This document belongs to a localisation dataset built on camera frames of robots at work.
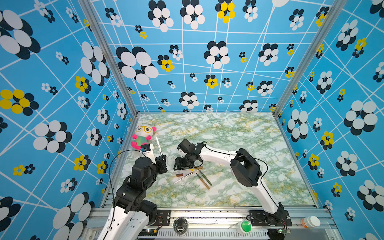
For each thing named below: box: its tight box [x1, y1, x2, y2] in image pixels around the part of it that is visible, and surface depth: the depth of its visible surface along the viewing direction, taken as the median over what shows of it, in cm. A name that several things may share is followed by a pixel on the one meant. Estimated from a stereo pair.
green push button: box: [236, 220, 252, 235], surface depth 64 cm
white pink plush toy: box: [130, 124, 157, 150], surface depth 102 cm
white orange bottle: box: [300, 215, 321, 229], surface depth 68 cm
